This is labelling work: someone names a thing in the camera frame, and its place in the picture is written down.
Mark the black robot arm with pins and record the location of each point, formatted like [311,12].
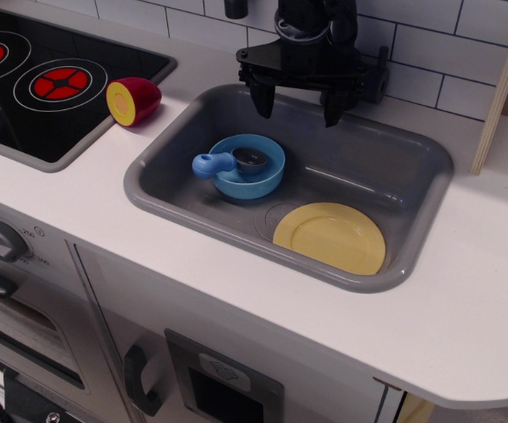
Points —
[313,21]

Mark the grey dispenser panel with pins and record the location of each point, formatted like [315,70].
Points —
[220,389]

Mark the blue plastic bowl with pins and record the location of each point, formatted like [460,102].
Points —
[243,186]

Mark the blue handled grey spoon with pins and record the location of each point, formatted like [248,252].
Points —
[245,160]

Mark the dark grey cabinet handle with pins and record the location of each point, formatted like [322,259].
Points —
[134,363]

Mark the yellow plastic plate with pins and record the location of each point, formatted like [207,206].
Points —
[333,234]

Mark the toy oven door window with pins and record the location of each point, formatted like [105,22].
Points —
[30,340]

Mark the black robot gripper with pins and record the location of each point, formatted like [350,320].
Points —
[320,66]

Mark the wooden side post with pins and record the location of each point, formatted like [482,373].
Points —
[506,83]

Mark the grey toy sink basin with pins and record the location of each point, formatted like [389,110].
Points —
[395,177]

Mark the dark grey toy faucet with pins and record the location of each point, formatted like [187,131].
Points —
[376,77]

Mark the red yellow toy fruit half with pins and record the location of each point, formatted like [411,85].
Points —
[132,99]

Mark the black toy stovetop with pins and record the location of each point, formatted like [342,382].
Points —
[53,83]

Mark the grey oven knob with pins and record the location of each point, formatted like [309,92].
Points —
[12,245]

